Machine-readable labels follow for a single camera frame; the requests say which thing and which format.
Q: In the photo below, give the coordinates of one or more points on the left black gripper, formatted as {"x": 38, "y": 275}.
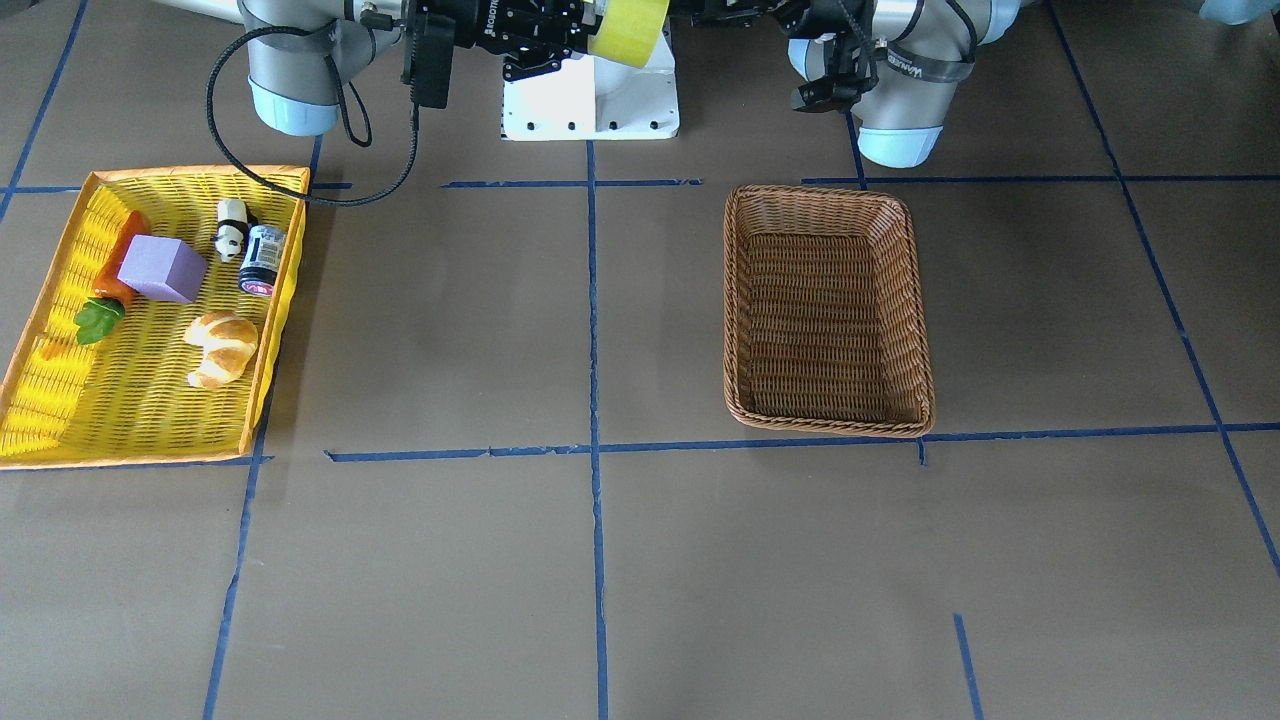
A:
{"x": 752, "y": 10}

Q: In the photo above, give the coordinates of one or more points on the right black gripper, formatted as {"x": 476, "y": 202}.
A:
{"x": 477, "y": 22}

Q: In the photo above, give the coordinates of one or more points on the yellow tape roll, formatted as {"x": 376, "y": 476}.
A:
{"x": 628, "y": 31}

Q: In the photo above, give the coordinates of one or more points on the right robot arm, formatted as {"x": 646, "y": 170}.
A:
{"x": 301, "y": 52}

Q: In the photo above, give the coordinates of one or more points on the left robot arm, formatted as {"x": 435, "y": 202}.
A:
{"x": 778, "y": 83}

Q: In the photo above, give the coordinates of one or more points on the brown wicker basket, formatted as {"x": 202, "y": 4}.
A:
{"x": 824, "y": 324}

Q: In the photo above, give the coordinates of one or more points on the yellow plastic basket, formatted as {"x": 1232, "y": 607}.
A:
{"x": 126, "y": 399}

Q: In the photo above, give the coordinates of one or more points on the small dark jar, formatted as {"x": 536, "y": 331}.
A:
{"x": 262, "y": 260}

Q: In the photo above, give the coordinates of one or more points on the toy panda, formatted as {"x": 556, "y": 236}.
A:
{"x": 235, "y": 220}

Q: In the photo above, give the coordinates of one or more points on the toy croissant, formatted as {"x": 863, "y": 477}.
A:
{"x": 228, "y": 343}

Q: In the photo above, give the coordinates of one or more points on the purple foam block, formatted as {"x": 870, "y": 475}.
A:
{"x": 163, "y": 269}

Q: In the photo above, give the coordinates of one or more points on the toy carrot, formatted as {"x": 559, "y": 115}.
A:
{"x": 110, "y": 297}

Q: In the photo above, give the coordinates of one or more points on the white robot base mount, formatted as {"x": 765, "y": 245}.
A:
{"x": 596, "y": 99}

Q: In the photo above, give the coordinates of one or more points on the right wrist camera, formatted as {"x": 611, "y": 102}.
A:
{"x": 428, "y": 56}

